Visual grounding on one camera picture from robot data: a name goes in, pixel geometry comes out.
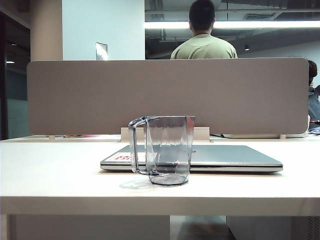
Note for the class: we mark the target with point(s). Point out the clear grey plastic water cup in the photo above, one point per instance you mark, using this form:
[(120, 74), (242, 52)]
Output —
[(167, 147)]

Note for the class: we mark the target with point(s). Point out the white red laptop sticker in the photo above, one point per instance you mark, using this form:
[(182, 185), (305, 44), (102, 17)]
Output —
[(121, 157)]

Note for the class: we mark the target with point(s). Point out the silver closed laptop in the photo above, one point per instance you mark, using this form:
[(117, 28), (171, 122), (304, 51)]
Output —
[(232, 156)]

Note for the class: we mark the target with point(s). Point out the beige desk divider panel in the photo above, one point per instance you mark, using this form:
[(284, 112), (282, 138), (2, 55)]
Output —
[(100, 95)]

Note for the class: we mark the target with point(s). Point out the pink paper sheet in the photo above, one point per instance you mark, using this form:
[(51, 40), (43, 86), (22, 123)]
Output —
[(85, 136)]

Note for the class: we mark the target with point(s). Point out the person in green shirt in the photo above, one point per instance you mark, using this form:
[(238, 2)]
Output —
[(202, 47)]

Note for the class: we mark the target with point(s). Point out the small beige divider clamp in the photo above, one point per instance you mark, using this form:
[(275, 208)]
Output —
[(282, 136), (51, 137)]

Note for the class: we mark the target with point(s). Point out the long white ceiling light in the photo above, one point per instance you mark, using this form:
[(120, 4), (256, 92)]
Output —
[(262, 24)]

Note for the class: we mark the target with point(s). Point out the dark glass door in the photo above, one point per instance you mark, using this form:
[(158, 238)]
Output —
[(15, 87)]

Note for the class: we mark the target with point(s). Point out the blue desk clutter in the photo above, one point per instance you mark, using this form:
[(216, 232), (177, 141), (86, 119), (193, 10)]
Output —
[(314, 127)]

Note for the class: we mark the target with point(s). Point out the person in blue shirt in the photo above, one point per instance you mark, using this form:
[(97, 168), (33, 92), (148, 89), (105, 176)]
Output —
[(313, 100)]

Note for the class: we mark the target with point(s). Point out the small framed wall notice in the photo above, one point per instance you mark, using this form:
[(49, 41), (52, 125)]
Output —
[(101, 51)]

